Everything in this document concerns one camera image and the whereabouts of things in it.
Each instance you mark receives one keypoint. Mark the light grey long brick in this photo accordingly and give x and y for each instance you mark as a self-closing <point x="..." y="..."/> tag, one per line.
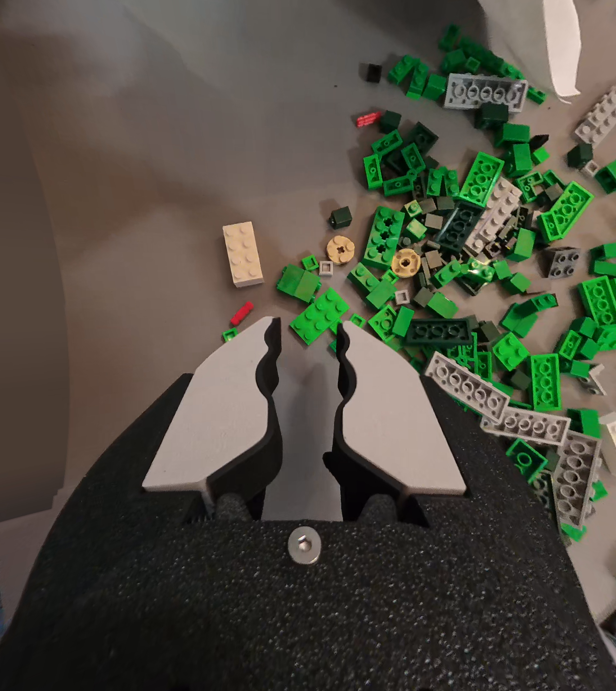
<point x="607" y="110"/>

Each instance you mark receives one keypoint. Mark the small grey square frame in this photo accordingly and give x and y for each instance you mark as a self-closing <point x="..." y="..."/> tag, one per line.
<point x="589" y="169"/>

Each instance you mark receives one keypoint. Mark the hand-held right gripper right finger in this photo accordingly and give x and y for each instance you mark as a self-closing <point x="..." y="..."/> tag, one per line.
<point x="399" y="426"/>

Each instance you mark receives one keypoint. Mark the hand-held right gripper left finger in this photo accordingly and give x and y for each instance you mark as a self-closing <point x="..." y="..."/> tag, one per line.
<point x="216" y="421"/>

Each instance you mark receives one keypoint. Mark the white printed paper bag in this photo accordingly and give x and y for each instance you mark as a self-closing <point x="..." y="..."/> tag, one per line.
<point x="561" y="48"/>

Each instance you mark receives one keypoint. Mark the small dark green brick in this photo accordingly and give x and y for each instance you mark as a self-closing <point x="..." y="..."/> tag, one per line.
<point x="579" y="155"/>
<point x="341" y="217"/>

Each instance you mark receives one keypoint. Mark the small red piece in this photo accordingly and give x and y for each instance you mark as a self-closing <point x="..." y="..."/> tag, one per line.
<point x="368" y="119"/>
<point x="241" y="313"/>

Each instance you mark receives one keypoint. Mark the pile of mixed toy bricks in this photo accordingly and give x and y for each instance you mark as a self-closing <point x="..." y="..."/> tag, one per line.
<point x="483" y="175"/>

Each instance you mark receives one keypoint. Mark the small black brick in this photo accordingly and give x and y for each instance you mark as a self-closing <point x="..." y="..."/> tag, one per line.
<point x="373" y="72"/>

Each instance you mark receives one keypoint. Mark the tan round plate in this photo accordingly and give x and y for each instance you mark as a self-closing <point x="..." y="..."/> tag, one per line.
<point x="340" y="250"/>
<point x="406" y="263"/>

